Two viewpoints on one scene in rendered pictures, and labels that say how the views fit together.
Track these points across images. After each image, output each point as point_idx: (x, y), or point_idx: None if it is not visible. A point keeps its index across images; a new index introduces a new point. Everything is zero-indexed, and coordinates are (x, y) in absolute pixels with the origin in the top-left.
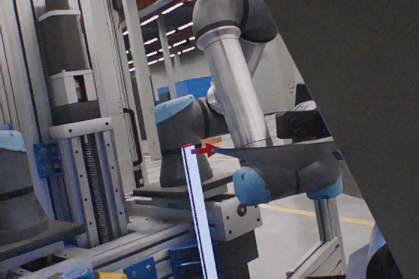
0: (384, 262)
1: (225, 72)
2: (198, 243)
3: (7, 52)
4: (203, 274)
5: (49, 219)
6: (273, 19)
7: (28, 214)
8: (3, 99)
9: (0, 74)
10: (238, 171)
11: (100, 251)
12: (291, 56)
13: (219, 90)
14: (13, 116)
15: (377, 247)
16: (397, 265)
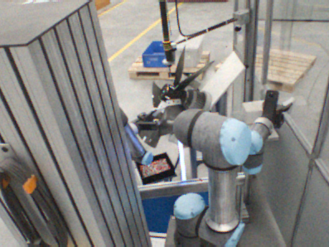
0: None
1: (133, 129)
2: (183, 158)
3: (137, 198)
4: (184, 165)
5: (165, 246)
6: (236, 78)
7: None
8: (137, 243)
9: (134, 226)
10: (149, 153)
11: (156, 239)
12: (234, 81)
13: (134, 137)
14: (143, 238)
15: (209, 109)
16: (210, 109)
